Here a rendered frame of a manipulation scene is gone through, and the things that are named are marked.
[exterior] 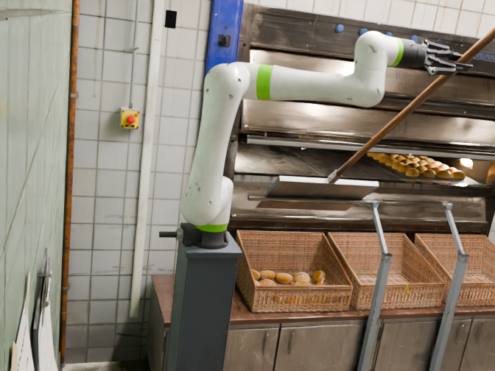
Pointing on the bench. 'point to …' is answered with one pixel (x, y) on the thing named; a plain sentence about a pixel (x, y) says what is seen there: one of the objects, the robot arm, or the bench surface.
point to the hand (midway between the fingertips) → (460, 62)
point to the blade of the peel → (348, 187)
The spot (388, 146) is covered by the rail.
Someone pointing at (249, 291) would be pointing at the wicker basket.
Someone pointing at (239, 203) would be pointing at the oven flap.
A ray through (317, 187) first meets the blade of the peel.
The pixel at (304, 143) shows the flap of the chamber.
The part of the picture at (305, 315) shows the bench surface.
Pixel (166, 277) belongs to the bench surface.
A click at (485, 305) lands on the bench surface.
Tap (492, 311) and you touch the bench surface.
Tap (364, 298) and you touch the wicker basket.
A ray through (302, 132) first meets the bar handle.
